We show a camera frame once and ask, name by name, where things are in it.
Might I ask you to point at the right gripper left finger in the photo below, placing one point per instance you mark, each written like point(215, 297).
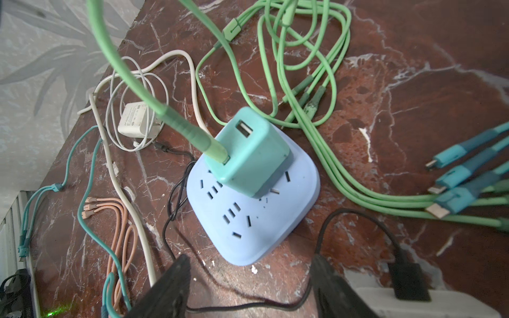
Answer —
point(169, 296)

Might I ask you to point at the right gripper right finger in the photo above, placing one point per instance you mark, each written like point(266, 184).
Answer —
point(334, 297)

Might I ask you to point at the mint teal plug adapter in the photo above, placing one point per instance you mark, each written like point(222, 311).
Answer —
point(258, 154)

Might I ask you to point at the small white charger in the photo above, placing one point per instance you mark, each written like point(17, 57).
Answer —
point(138, 121)

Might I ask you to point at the white charger block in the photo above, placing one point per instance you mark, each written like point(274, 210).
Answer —
point(443, 304)

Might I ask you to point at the blue power strip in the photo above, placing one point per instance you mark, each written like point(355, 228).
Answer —
point(245, 229)

